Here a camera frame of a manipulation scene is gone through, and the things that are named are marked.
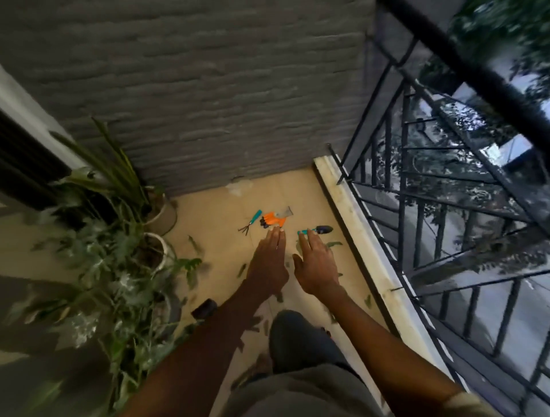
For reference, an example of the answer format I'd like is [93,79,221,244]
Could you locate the teal handled hand rake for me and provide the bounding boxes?
[237,209,263,236]

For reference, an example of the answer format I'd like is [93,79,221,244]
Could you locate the green leafy potted plant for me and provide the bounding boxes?
[13,266,194,413]
[32,202,203,301]

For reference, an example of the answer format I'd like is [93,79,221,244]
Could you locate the person's right leg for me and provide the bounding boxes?
[268,310,358,375]

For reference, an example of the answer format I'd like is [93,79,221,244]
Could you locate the beige ribbed plant pot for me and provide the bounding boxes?
[144,195,178,236]

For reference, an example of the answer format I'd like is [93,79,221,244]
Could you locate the person's right forearm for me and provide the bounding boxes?
[320,285,465,417]

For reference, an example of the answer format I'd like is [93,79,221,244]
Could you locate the person's left forearm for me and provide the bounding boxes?
[118,283,276,417]

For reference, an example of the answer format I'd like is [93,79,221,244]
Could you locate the person's grey shirt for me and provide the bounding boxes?
[217,363,504,417]

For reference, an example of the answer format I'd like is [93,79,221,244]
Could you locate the person's right hand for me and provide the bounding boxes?
[292,229,344,300]

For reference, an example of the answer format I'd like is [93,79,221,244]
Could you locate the green trees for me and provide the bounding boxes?
[378,0,550,276]

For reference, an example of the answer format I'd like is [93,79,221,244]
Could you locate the green leaves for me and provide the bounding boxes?
[187,234,375,392]

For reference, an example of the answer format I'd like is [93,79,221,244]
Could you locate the black metal railing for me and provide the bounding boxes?
[326,0,550,417]

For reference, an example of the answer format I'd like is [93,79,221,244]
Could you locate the white round plant pot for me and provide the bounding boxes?
[142,231,177,276]

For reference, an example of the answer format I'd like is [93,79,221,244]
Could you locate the person's left hand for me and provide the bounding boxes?
[242,226,291,301]

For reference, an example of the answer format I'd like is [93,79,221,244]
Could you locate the small black plastic pot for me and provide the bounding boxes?
[191,298,219,321]

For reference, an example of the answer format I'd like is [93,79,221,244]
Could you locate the orange black work glove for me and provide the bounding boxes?
[259,211,288,230]

